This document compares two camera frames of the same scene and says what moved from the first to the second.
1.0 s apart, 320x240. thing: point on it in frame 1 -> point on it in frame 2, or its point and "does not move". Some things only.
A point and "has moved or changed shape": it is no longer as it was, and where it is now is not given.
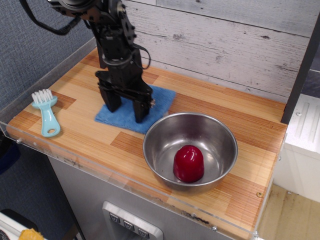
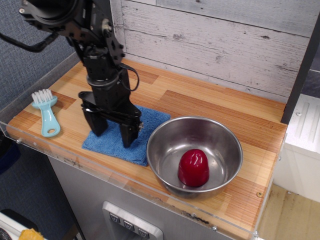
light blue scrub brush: (42, 99) does not move
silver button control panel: (118, 224) does not move
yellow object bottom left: (30, 234) does not move
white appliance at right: (297, 170) does not move
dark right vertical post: (304, 67) does not move
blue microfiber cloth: (124, 117) has moved or changed shape
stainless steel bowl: (216, 141) has moved or changed shape
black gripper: (125, 76) -> (115, 103)
